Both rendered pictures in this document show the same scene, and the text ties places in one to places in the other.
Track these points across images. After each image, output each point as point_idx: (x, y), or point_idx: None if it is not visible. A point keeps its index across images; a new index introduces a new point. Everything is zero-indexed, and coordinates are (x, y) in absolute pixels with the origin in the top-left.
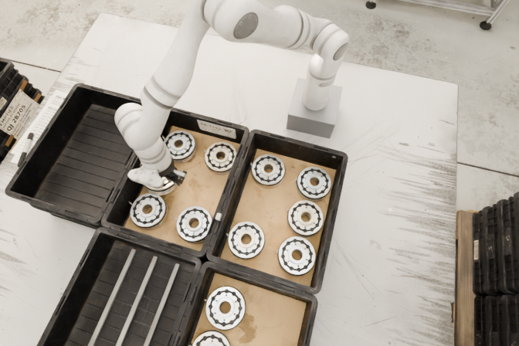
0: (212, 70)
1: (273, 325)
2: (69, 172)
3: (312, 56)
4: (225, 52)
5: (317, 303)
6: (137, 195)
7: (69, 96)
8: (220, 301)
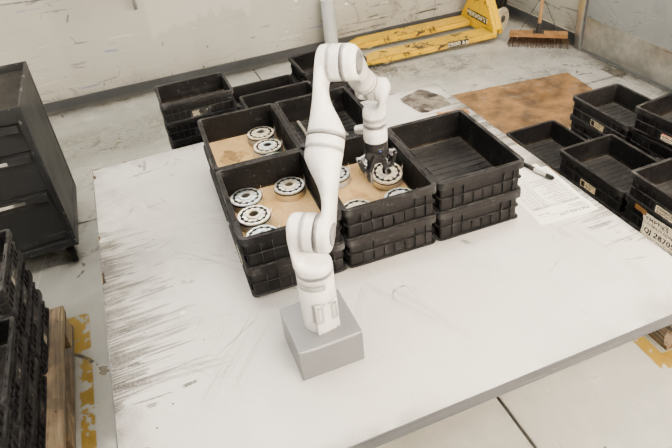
0: (490, 319)
1: None
2: (460, 154)
3: (330, 259)
4: (506, 351)
5: (214, 168)
6: None
7: (513, 152)
8: None
